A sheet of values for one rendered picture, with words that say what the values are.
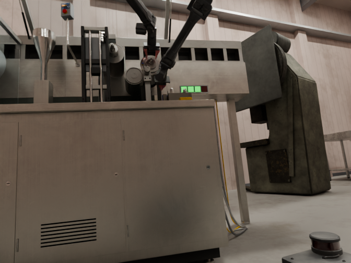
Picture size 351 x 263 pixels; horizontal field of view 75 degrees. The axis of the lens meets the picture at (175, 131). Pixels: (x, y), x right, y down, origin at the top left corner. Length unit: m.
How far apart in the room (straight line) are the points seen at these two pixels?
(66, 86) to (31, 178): 0.91
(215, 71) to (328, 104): 5.97
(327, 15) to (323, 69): 1.99
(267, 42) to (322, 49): 4.63
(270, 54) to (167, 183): 2.99
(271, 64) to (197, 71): 1.90
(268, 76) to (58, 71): 2.84
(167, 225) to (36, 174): 0.69
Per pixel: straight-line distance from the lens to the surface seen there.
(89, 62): 1.54
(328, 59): 8.50
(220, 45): 2.28
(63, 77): 2.04
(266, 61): 3.86
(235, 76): 2.19
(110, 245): 1.27
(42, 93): 1.74
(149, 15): 1.46
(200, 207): 1.29
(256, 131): 5.75
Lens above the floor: 0.52
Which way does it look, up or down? 9 degrees up
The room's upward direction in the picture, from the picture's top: 5 degrees counter-clockwise
